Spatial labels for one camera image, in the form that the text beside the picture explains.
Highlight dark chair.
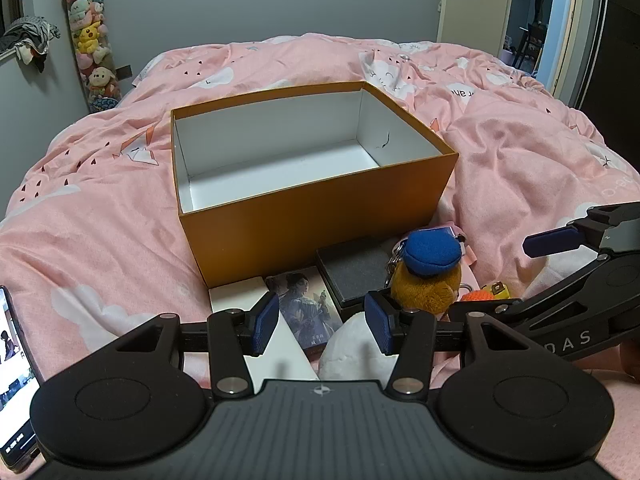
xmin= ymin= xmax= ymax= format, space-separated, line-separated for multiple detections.
xmin=517 ymin=22 xmax=544 ymax=68

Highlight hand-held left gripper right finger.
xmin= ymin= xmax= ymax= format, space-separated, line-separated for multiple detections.
xmin=364 ymin=290 xmax=535 ymax=401

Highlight grey bundled clothes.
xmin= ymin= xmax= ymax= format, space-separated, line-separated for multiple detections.
xmin=0 ymin=16 xmax=63 ymax=74

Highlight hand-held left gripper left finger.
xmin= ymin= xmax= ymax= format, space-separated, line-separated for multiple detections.
xmin=107 ymin=291 xmax=281 ymax=401

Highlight metal keychain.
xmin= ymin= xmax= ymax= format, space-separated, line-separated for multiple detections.
xmin=384 ymin=240 xmax=407 ymax=288

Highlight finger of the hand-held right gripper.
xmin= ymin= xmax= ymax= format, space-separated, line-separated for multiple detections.
xmin=446 ymin=254 xmax=640 ymax=333
xmin=522 ymin=203 xmax=640 ymax=261

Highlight pink printed blanket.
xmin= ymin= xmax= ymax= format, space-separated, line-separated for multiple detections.
xmin=0 ymin=34 xmax=640 ymax=480

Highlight white plush toy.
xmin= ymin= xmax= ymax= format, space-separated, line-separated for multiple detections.
xmin=317 ymin=312 xmax=401 ymax=382

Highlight white door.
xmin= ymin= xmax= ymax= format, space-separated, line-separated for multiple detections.
xmin=436 ymin=0 xmax=517 ymax=61

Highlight white door frame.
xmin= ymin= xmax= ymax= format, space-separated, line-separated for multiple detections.
xmin=537 ymin=0 xmax=610 ymax=107

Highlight dark wardrobe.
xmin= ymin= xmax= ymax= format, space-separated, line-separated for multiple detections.
xmin=575 ymin=0 xmax=640 ymax=173

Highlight orange crochet toy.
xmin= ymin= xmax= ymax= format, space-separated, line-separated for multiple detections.
xmin=456 ymin=286 xmax=496 ymax=303

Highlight orange cardboard box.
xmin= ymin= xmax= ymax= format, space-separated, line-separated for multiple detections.
xmin=170 ymin=80 xmax=460 ymax=289

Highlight black foam-lined box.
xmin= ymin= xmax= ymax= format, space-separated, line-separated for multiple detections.
xmin=315 ymin=235 xmax=401 ymax=318

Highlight white box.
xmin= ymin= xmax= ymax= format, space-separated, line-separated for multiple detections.
xmin=207 ymin=275 xmax=321 ymax=396

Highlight portrait photo card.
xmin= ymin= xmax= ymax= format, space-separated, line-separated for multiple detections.
xmin=264 ymin=266 xmax=345 ymax=358

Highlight brown plush toy blue hat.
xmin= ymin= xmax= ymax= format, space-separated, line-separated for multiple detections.
xmin=387 ymin=227 xmax=463 ymax=318

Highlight hanging column of plush toys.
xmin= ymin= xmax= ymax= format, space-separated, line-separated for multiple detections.
xmin=58 ymin=0 xmax=124 ymax=114

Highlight pink denim-trimmed pouch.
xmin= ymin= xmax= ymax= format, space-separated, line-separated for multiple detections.
xmin=445 ymin=225 xmax=477 ymax=267

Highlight smartphone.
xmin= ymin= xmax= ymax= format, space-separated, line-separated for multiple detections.
xmin=0 ymin=285 xmax=44 ymax=473

